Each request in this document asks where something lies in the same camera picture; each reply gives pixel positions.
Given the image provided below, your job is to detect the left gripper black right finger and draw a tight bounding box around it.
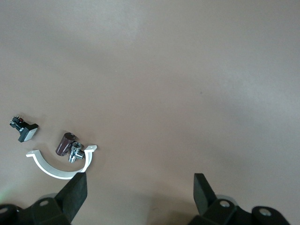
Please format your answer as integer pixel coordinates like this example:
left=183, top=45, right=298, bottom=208
left=191, top=172, right=239, bottom=225

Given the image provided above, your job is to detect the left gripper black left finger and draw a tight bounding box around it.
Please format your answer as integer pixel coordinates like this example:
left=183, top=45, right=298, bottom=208
left=30, top=172, right=88, bottom=225

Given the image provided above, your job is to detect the black square push button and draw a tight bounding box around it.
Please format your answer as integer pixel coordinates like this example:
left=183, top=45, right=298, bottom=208
left=9, top=115, right=39, bottom=143

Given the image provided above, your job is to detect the chrome valve fitting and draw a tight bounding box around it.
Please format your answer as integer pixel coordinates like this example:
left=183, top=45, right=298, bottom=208
left=68, top=142, right=84, bottom=164

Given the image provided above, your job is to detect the brown cylinder capacitor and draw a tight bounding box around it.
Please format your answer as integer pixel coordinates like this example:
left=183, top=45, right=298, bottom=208
left=55, top=132, right=77, bottom=157

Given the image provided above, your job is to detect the brown table cover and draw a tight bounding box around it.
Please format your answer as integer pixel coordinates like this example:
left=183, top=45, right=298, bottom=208
left=0, top=0, right=300, bottom=225

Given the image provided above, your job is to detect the white half-ring clamp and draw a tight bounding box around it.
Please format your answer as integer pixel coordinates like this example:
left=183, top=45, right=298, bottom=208
left=25, top=144, right=98, bottom=180

